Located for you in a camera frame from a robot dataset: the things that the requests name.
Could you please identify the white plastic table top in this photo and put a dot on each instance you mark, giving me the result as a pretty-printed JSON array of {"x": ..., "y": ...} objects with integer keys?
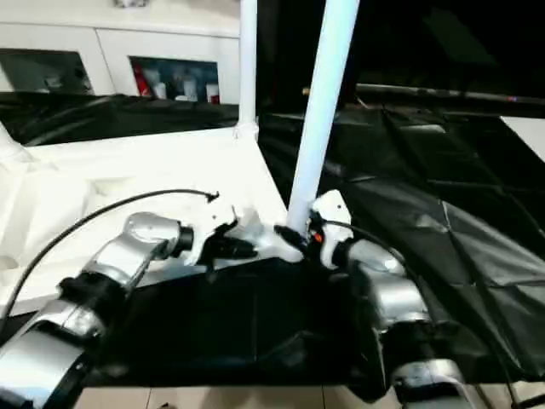
[{"x": 106, "y": 179}]

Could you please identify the white plastic table leg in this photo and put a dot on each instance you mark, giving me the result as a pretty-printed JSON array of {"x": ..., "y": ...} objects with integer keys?
[
  {"x": 8, "y": 142},
  {"x": 323, "y": 106},
  {"x": 248, "y": 64}
]

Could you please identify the black work surface mat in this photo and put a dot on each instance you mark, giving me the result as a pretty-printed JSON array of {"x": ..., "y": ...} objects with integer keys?
[{"x": 426, "y": 191}]

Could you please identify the small white cup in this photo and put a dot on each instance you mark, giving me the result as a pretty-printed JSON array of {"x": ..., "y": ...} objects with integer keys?
[{"x": 212, "y": 93}]

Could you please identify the patterned jar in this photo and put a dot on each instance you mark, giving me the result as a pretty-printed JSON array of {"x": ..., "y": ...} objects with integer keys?
[
  {"x": 188, "y": 89},
  {"x": 176, "y": 82}
]

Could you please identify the red white bottle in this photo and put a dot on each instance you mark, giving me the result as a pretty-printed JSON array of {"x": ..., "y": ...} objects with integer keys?
[{"x": 142, "y": 83}]

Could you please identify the dark grey tube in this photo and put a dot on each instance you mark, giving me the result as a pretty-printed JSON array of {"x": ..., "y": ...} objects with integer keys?
[{"x": 460, "y": 93}]

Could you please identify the white glass-door cabinet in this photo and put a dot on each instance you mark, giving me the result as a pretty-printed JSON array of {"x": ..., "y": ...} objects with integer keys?
[{"x": 127, "y": 30}]

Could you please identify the small white figurine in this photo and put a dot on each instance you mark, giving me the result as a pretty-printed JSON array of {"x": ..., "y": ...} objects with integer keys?
[{"x": 51, "y": 81}]

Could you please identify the black backdrop cloth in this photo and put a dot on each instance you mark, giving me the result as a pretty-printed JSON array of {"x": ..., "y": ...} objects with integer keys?
[{"x": 447, "y": 42}]

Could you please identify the grey patterned bundle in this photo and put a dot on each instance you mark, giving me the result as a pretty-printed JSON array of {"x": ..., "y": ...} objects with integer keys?
[{"x": 125, "y": 2}]

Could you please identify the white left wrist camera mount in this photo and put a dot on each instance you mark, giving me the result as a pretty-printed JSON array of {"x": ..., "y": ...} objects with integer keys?
[{"x": 208, "y": 221}]

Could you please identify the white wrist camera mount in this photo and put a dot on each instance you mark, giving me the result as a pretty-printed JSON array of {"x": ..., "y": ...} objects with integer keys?
[
  {"x": 334, "y": 211},
  {"x": 208, "y": 221}
]

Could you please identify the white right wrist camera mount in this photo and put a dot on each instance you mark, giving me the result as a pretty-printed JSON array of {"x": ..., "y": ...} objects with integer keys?
[{"x": 334, "y": 211}]

